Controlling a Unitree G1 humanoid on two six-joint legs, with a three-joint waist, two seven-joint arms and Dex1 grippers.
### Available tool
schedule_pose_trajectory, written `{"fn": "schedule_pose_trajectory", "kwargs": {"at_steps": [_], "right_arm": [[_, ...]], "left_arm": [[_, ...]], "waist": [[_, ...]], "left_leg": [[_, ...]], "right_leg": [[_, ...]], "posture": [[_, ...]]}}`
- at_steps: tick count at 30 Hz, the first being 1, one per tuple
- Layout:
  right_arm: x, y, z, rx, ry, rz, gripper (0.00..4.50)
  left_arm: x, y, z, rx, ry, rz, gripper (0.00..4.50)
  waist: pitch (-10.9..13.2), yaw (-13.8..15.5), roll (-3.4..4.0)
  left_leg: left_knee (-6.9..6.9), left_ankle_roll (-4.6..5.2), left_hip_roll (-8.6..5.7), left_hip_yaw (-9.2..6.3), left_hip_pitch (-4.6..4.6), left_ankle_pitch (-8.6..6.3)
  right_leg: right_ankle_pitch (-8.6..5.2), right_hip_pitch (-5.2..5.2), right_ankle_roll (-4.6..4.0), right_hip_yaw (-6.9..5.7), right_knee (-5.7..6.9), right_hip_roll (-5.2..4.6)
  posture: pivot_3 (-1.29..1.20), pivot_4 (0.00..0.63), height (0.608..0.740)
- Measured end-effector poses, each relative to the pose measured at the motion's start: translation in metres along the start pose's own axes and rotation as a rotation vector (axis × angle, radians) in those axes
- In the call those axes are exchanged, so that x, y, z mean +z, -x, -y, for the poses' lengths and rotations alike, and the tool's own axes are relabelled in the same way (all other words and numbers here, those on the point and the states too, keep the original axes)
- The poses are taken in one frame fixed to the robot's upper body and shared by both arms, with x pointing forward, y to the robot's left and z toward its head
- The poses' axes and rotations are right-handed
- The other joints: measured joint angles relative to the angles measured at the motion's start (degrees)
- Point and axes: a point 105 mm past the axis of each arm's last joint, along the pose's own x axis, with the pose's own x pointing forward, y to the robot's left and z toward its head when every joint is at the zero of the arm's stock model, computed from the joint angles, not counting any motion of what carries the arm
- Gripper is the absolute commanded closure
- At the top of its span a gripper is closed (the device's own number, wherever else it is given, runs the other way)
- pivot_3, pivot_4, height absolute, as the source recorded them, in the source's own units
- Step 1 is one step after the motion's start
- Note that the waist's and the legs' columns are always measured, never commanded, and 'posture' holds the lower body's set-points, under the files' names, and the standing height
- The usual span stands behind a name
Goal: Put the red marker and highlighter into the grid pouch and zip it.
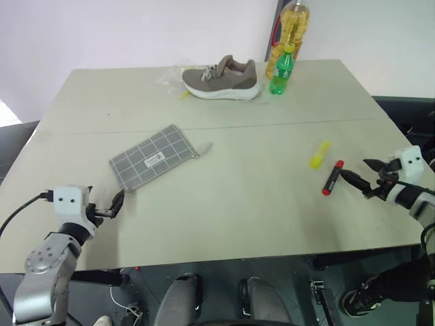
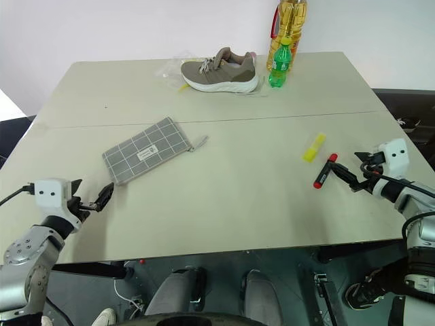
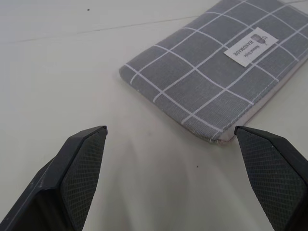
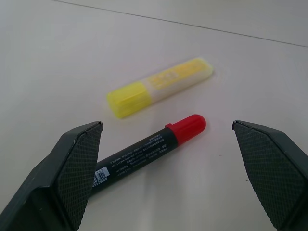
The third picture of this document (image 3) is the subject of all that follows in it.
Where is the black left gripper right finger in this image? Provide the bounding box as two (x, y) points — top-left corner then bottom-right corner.
(234, 125), (308, 231)

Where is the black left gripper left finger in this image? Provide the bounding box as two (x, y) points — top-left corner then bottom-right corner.
(0, 125), (108, 231)

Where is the grey checked fabric pouch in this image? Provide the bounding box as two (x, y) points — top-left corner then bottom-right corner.
(118, 0), (308, 146)

